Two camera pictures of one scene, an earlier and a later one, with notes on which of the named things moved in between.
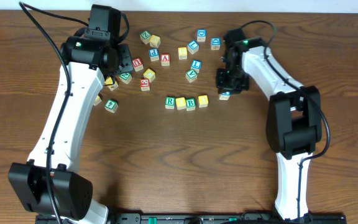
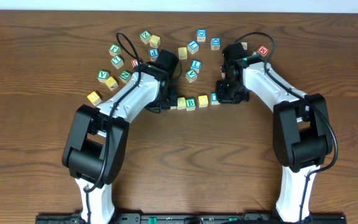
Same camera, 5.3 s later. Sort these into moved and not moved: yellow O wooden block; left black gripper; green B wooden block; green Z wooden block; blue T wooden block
Moved: left black gripper; blue T wooden block
Not moved: green B wooden block; green Z wooden block; yellow O wooden block
